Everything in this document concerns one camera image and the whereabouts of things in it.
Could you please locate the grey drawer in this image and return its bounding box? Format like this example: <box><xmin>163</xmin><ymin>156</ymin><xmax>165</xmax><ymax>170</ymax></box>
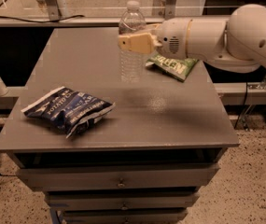
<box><xmin>63</xmin><ymin>209</ymin><xmax>188</xmax><ymax>224</ymax></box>
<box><xmin>17</xmin><ymin>163</ymin><xmax>219</xmax><ymax>191</ymax></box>
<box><xmin>46</xmin><ymin>192</ymin><xmax>199</xmax><ymax>211</ymax></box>

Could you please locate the metal frame post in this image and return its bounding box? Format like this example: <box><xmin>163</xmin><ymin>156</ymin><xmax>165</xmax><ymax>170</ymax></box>
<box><xmin>45</xmin><ymin>0</ymin><xmax>69</xmax><ymax>21</ymax></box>
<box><xmin>164</xmin><ymin>0</ymin><xmax>176</xmax><ymax>20</ymax></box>

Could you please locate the top grey drawer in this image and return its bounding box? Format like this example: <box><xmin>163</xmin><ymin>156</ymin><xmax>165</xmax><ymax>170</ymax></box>
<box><xmin>17</xmin><ymin>163</ymin><xmax>219</xmax><ymax>191</ymax></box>

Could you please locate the grey drawer cabinet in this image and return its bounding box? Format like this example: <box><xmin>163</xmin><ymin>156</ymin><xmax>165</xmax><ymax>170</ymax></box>
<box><xmin>0</xmin><ymin>25</ymin><xmax>241</xmax><ymax>224</ymax></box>

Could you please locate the middle grey drawer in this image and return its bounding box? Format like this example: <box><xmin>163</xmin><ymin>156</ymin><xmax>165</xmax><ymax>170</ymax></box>
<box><xmin>46</xmin><ymin>192</ymin><xmax>199</xmax><ymax>211</ymax></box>

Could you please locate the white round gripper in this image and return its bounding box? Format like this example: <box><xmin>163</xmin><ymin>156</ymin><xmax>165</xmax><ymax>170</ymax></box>
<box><xmin>118</xmin><ymin>18</ymin><xmax>191</xmax><ymax>60</ymax></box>

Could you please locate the clear plastic water bottle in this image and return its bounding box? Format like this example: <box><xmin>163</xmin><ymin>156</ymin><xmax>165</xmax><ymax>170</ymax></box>
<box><xmin>119</xmin><ymin>1</ymin><xmax>146</xmax><ymax>82</ymax></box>

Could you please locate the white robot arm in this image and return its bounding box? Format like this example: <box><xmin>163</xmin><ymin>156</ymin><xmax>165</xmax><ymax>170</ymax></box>
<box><xmin>119</xmin><ymin>4</ymin><xmax>266</xmax><ymax>73</ymax></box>

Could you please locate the bottom grey drawer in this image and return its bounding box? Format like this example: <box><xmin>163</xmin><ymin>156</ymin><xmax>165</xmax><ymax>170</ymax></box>
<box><xmin>63</xmin><ymin>209</ymin><xmax>188</xmax><ymax>224</ymax></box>

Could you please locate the black cable on ledge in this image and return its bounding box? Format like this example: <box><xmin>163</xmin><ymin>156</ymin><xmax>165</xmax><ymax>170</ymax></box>
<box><xmin>0</xmin><ymin>7</ymin><xmax>87</xmax><ymax>24</ymax></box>

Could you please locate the blue potato chip bag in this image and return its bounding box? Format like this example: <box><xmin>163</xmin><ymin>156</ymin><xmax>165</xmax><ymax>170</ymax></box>
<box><xmin>21</xmin><ymin>87</ymin><xmax>116</xmax><ymax>138</ymax></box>

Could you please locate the metal frame post right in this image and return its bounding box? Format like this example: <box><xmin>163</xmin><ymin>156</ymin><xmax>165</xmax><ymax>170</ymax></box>
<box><xmin>164</xmin><ymin>0</ymin><xmax>176</xmax><ymax>20</ymax></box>

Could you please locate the green kettle chip bag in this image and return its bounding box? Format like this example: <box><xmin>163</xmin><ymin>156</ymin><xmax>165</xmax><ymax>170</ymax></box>
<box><xmin>146</xmin><ymin>54</ymin><xmax>198</xmax><ymax>82</ymax></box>

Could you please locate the metal frame post left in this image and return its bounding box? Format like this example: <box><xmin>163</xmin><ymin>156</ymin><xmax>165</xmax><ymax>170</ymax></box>
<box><xmin>45</xmin><ymin>0</ymin><xmax>69</xmax><ymax>21</ymax></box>

